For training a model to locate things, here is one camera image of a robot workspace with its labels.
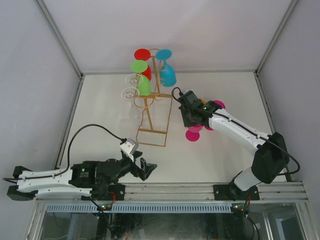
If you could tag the right green led board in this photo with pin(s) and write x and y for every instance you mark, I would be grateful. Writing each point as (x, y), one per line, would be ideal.
(240, 210)

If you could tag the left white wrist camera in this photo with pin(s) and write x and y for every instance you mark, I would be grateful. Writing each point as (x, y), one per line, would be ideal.
(129, 147)

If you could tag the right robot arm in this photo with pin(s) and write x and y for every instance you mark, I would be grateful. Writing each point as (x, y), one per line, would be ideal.
(269, 151)

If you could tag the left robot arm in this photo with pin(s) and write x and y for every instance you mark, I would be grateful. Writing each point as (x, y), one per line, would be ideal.
(89, 180)

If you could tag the aluminium frame post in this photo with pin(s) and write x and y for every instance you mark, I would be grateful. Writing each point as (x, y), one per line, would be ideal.
(277, 34)
(51, 23)

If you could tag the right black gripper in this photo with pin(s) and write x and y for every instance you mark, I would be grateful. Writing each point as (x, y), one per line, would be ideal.
(187, 124)

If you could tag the left black base bracket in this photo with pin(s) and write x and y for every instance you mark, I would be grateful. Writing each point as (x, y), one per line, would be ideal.
(112, 192)

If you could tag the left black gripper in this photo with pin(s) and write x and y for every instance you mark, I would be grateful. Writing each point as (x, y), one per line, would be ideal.
(146, 169)

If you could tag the right black base bracket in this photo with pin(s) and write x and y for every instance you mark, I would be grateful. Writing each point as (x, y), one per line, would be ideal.
(225, 192)

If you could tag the left green led board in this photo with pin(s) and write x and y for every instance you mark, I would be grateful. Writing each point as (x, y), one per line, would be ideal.
(105, 207)

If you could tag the right aluminium frame post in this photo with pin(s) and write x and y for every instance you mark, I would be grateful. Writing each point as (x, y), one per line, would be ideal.
(277, 34)

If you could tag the gold wire glass rack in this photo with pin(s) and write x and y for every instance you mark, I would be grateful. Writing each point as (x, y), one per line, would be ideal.
(155, 109)

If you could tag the blue slotted cable duct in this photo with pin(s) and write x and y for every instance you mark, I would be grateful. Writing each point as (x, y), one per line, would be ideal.
(141, 208)

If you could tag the clear wine glass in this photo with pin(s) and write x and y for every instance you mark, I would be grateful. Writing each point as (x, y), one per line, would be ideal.
(130, 94)
(134, 79)

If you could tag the black base bracket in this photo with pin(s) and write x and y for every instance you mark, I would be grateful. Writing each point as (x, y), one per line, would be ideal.
(225, 192)
(112, 192)

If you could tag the green led board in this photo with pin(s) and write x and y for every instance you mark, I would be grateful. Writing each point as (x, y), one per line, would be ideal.
(240, 210)
(105, 207)

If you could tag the front clear wine glass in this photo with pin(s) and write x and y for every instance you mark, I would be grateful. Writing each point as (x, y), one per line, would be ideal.
(130, 94)

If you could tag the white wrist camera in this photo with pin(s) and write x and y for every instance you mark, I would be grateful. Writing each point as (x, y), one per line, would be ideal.
(189, 98)
(129, 147)

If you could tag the green plastic wine glass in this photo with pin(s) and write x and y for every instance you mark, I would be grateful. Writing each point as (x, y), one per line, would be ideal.
(144, 86)

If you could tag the left aluminium frame post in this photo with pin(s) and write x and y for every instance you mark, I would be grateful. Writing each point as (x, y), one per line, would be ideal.
(51, 23)

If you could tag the aluminium front rail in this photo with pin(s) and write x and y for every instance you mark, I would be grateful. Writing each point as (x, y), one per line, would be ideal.
(276, 192)

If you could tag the red plastic wine glass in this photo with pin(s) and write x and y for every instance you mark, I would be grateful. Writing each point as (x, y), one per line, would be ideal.
(144, 55)

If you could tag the cyan plastic wine glass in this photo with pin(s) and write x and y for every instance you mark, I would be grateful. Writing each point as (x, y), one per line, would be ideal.
(166, 73)

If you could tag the magenta wine glass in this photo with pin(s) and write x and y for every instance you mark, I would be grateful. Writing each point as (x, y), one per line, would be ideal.
(222, 105)
(193, 133)

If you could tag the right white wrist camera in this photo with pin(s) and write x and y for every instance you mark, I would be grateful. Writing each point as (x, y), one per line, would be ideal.
(189, 98)

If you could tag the rear clear wine glass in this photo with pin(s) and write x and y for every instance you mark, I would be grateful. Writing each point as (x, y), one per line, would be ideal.
(134, 79)

